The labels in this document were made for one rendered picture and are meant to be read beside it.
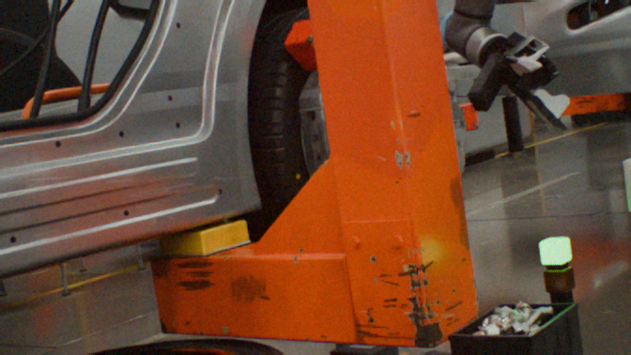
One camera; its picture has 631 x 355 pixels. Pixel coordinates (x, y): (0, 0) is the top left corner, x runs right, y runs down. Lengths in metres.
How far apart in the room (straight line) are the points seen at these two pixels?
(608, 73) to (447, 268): 3.07
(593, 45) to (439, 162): 3.02
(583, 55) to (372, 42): 3.10
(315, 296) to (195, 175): 0.37
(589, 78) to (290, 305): 3.07
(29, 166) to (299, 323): 0.55
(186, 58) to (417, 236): 0.66
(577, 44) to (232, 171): 2.86
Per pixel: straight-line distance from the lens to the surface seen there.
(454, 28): 1.96
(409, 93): 1.68
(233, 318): 1.99
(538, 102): 1.83
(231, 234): 2.07
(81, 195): 1.82
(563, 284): 1.77
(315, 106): 2.17
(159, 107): 1.99
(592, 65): 4.72
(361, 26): 1.68
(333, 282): 1.79
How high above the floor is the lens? 0.96
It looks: 5 degrees down
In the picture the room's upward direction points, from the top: 8 degrees counter-clockwise
